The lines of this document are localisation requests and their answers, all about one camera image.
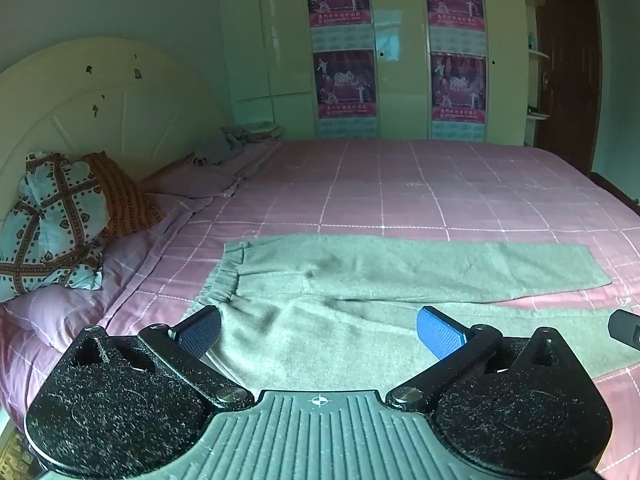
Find white corner shelf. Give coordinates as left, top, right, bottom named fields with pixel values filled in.
left=522, top=0, right=551, bottom=122

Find flat pink pillow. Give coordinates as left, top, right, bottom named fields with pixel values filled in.
left=141, top=140, right=281, bottom=200

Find pink checked pillow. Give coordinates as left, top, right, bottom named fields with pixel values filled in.
left=0, top=232, right=168, bottom=358

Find bed with pink checked sheet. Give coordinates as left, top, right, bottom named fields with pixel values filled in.
left=0, top=137, right=640, bottom=480

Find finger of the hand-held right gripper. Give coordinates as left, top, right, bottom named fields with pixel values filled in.
left=607, top=309, right=640, bottom=352

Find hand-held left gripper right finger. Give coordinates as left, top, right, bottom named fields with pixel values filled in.
left=385, top=305, right=569, bottom=414

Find grey clothes pile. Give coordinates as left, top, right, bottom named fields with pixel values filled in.
left=192, top=124, right=281, bottom=166

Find grey-green pants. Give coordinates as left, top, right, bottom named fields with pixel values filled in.
left=192, top=232, right=640, bottom=393

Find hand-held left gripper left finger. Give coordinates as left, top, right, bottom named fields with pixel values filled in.
left=72, top=305, right=256, bottom=412

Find cream wooden headboard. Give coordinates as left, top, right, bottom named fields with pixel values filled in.
left=0, top=36, right=236, bottom=223

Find dark wooden door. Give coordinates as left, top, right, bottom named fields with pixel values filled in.
left=529, top=0, right=602, bottom=177

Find white glossy wardrobe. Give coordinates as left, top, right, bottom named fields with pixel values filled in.
left=217, top=0, right=532, bottom=147

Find orange striped pillow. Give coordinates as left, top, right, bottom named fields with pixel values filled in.
left=82, top=151, right=168, bottom=241

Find blue white patterned pillow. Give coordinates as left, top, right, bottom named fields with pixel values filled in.
left=0, top=152, right=111, bottom=297

